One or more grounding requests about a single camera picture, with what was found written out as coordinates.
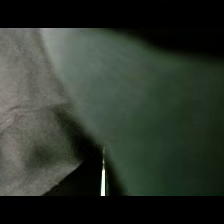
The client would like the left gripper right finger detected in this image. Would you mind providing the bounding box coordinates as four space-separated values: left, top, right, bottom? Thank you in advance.
105 148 130 197

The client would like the black T-shirt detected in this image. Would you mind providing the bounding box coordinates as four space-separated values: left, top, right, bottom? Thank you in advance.
0 28 105 197

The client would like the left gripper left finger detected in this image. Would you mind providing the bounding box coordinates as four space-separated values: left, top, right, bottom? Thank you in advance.
42 145 104 197

